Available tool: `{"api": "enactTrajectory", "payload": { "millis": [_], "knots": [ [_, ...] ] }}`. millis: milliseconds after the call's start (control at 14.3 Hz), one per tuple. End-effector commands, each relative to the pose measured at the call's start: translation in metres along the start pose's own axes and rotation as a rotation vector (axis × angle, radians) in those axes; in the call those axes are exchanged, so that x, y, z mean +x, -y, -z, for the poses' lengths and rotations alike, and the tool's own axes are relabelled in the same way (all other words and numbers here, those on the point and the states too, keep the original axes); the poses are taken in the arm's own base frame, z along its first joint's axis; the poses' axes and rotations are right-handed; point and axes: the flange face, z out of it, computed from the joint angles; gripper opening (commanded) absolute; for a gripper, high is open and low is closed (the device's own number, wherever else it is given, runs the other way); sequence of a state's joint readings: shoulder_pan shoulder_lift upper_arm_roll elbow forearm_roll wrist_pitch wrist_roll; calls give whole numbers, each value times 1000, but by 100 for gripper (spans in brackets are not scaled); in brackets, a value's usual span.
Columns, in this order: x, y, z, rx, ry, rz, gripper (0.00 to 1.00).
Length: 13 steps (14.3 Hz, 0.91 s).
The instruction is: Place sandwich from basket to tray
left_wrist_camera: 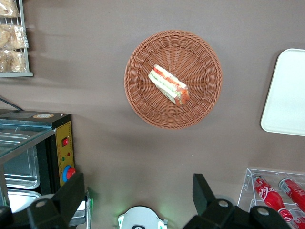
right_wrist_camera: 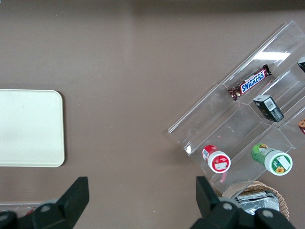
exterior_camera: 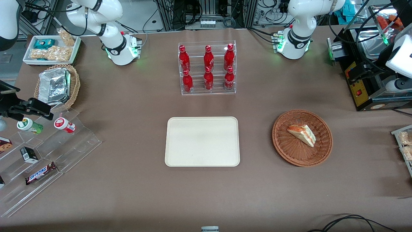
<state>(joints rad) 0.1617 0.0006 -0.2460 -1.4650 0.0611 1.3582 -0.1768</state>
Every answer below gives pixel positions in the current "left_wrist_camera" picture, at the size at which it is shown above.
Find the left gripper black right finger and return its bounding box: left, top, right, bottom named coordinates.
left=183, top=173, right=250, bottom=229

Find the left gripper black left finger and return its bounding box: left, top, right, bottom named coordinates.
left=27, top=172, right=86, bottom=229

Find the triangular sandwich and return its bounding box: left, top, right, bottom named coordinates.
left=147, top=63, right=191, bottom=106

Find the cream rectangular tray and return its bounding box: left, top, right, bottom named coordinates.
left=260, top=48, right=305, bottom=137

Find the round brown wicker basket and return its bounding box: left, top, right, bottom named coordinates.
left=123, top=30, right=224, bottom=130

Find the clear acrylic bottle rack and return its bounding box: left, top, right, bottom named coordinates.
left=237, top=168, right=305, bottom=229

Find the steel food pan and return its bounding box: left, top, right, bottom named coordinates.
left=7, top=189, right=43, bottom=213
left=3, top=143, right=41, bottom=190

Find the red cola bottle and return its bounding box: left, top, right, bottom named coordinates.
left=252, top=173, right=294, bottom=223
left=278, top=177, right=305, bottom=213
left=289, top=209, right=305, bottom=229

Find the black food warmer yellow panel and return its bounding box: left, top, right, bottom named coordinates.
left=0, top=109, right=86, bottom=227

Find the wrapped bread packet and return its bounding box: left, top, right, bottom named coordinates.
left=0, top=49, right=27, bottom=73
left=0, top=23, right=30, bottom=50
left=0, top=0, right=20, bottom=18

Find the black warmer power cable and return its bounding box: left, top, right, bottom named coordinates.
left=0, top=96, right=24, bottom=112

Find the grey wire rack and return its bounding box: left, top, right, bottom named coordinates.
left=0, top=0, right=34, bottom=78

